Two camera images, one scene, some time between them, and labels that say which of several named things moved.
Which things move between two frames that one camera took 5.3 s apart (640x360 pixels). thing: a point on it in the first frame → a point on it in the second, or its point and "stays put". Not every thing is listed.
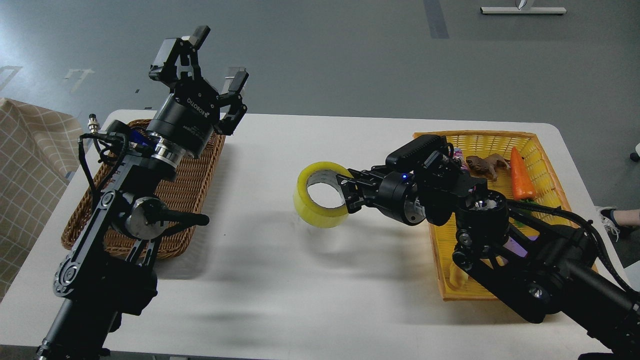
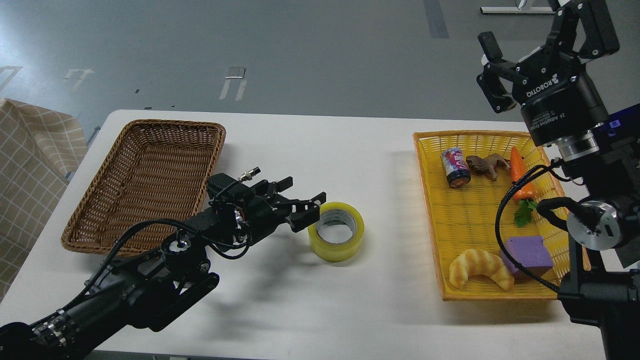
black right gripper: x=399 y=196 → x=557 y=100
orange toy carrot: x=523 y=187 stays put
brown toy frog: x=478 y=166 stays put
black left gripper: x=188 y=116 → x=265 y=211
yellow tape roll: x=310 y=212 → x=341 y=213
